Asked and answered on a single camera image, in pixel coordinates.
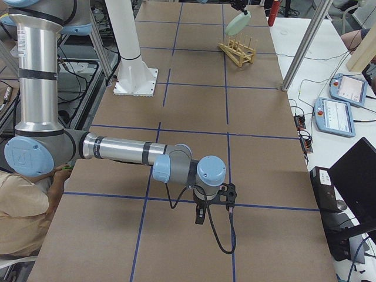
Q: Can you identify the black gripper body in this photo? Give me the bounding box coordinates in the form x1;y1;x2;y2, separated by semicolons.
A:
193;193;219;212

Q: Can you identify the pale green plate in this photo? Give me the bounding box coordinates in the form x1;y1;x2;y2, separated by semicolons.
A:
224;10;251;36

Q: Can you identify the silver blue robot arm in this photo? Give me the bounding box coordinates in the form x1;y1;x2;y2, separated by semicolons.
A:
4;1;237;224

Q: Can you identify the wooden dish rack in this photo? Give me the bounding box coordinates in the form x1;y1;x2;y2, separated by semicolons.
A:
218;33;258;68

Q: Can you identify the lower orange connector box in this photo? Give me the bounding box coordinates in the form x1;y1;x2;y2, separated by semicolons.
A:
300;135;313;154

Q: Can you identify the orange connector box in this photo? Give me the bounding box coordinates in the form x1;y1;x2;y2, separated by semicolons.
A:
300;135;313;154
293;115;306;130

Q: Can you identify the upper orange connector box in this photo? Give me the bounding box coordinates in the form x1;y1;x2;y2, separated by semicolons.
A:
293;115;306;130

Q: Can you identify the black computer box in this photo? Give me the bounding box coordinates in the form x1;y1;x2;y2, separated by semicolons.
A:
310;166;365;264

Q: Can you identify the wooden beam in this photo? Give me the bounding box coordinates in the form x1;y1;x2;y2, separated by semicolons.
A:
346;24;376;72

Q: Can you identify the black monitor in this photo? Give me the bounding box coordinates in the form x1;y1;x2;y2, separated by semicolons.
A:
327;136;376;236

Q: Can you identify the far teach pendant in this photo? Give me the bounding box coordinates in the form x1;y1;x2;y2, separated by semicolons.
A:
330;73;368;108

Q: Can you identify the teach pendant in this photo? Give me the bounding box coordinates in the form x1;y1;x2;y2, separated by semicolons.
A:
314;98;356;137
330;73;368;108

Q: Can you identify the near teach pendant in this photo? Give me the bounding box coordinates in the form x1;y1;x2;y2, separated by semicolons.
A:
314;98;356;137

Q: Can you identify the person in beige shirt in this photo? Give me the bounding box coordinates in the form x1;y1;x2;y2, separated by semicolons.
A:
1;164;72;258

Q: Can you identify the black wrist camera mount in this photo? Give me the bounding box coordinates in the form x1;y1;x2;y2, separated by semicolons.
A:
209;183;237;212

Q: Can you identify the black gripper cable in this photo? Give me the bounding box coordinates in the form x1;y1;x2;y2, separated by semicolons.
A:
165;182;237;254

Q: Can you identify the aluminium frame post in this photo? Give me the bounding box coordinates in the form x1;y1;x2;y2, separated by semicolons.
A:
281;0;333;92

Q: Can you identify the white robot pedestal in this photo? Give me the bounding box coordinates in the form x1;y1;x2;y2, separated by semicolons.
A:
105;0;158;97

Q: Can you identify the left aluminium frame rail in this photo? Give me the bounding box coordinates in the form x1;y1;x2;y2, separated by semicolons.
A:
90;11;116;87

